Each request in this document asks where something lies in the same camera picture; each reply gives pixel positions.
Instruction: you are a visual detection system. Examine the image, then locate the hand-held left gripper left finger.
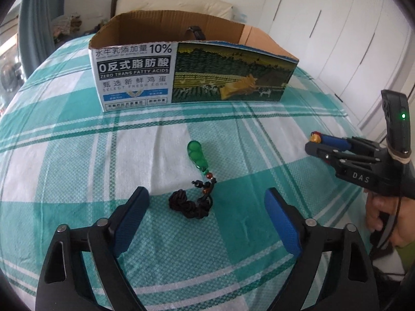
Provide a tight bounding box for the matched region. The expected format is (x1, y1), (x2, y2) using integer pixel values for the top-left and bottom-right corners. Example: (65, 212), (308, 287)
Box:
(35, 186), (150, 311)

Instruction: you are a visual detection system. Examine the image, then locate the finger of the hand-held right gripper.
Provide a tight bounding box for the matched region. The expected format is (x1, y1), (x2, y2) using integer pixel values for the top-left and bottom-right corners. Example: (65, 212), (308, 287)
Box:
(319, 134), (388, 153)
(305, 143), (388, 171)

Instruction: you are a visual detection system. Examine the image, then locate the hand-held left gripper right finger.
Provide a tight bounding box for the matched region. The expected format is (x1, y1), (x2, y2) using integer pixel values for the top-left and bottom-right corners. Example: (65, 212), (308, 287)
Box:
(264, 188), (380, 311)

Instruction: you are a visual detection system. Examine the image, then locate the green pendant cord necklace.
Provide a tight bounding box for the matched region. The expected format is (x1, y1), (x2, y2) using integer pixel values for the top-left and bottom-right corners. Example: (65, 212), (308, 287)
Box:
(168, 140), (217, 221)

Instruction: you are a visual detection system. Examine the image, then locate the printed cardboard box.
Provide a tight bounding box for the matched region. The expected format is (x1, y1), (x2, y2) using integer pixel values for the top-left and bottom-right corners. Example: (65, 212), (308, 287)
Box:
(88, 11), (299, 113)

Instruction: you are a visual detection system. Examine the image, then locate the person's right hand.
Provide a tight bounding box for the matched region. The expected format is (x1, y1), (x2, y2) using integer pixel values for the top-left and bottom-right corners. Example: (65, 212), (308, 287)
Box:
(366, 194), (415, 248)

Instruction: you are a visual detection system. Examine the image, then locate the teal checked cloth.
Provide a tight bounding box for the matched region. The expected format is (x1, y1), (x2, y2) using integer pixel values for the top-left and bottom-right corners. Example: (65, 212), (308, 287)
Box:
(0, 34), (373, 311)

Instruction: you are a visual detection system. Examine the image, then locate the white wardrobe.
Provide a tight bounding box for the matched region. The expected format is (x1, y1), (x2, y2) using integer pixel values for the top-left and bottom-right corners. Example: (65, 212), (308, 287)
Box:
(240, 0), (415, 137)

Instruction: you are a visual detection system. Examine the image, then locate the pile of clothes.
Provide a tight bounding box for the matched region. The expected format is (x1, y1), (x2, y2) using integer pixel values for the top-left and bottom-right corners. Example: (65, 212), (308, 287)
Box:
(52, 15), (83, 43)

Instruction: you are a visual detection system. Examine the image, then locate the beige pillow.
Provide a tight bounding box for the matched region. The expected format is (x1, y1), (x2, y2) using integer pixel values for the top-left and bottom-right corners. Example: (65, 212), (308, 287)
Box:
(112, 0), (234, 20)

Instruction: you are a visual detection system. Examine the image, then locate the blue curtain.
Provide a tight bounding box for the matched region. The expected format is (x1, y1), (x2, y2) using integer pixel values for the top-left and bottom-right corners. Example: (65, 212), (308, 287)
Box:
(18, 0), (70, 44)

